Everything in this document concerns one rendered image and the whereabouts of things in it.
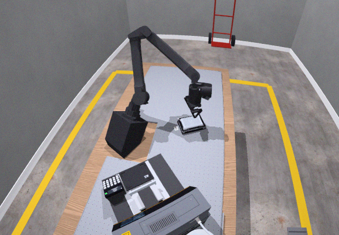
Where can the white multi-well plate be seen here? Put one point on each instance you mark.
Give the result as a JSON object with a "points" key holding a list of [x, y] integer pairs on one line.
{"points": [[190, 122]]}

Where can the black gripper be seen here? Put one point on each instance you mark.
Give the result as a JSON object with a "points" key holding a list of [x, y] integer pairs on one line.
{"points": [[190, 100]]}

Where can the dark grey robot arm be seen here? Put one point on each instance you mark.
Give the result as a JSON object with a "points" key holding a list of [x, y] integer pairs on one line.
{"points": [[139, 98]]}

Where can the black rectangular pad with white corner marks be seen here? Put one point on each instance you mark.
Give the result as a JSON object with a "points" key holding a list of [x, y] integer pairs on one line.
{"points": [[197, 128]]}

